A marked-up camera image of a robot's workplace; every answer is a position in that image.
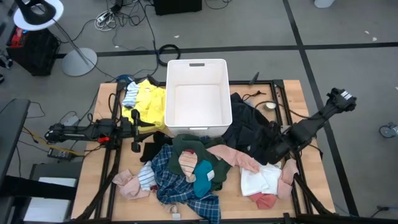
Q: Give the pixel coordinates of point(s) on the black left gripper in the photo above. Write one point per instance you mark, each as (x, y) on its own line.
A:
(135, 130)

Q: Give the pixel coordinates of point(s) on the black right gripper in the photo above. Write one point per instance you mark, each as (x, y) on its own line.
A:
(280, 151)

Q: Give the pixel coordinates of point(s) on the black garment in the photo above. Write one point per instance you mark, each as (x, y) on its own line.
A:
(150, 152)

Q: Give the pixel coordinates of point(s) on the yellow shirt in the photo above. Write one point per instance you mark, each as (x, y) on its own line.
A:
(152, 102)

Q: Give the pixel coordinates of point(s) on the blue white striped sock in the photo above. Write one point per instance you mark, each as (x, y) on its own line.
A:
(130, 95)

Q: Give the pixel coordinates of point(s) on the white garment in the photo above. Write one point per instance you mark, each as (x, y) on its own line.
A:
(261, 183)

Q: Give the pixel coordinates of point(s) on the dark navy garment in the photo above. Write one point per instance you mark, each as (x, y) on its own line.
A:
(245, 124)

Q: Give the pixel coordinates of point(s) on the pink long-sleeve shirt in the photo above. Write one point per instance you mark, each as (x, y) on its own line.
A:
(236, 157)

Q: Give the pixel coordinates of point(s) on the white thin-striped sock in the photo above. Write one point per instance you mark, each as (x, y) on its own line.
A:
(146, 175)

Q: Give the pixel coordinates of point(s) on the coral red garment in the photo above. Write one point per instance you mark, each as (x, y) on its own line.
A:
(264, 200)

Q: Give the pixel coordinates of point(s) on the dark green sweater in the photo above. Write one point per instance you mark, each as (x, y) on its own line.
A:
(199, 144)

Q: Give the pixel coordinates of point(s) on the blue plaid shirt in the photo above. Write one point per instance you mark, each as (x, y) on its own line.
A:
(174, 186)

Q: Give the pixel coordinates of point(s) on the teal garment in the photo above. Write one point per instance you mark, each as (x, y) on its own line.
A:
(202, 180)

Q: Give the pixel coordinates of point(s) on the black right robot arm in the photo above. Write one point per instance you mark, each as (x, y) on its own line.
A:
(311, 130)

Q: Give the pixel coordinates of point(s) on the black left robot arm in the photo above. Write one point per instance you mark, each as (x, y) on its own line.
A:
(77, 132)

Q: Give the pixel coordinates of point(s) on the white plastic laundry basket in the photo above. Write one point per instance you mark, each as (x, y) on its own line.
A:
(199, 105)

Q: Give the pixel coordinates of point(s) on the grey power brick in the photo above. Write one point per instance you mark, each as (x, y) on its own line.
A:
(71, 120)

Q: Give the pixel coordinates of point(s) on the black power adapter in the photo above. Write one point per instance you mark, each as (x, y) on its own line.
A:
(59, 153)

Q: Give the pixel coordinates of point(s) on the white round floor stand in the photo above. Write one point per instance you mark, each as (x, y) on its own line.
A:
(79, 62)

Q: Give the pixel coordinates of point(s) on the grey caster wheel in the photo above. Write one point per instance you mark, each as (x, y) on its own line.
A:
(387, 131)

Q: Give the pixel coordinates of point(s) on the white power strip bundle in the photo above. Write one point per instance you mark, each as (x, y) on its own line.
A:
(104, 19)

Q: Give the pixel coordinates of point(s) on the black beam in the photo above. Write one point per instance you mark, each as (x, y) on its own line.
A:
(37, 188)

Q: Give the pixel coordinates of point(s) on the grey cart with white panel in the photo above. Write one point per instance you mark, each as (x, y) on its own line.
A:
(49, 208)

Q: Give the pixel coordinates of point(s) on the black equipment box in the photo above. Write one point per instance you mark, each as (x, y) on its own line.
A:
(177, 7)

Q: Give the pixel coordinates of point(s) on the black case with red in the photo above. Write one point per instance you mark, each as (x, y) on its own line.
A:
(37, 56)

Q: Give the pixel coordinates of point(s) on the black curved desk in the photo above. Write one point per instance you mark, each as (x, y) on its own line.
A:
(11, 133)

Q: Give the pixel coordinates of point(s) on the black chair caster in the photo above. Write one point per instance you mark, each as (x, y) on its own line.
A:
(5, 62)

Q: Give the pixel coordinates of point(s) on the white floor object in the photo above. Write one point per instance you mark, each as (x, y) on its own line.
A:
(324, 3)

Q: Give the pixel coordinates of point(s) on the black aluminium frame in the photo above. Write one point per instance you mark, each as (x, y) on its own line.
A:
(264, 82)

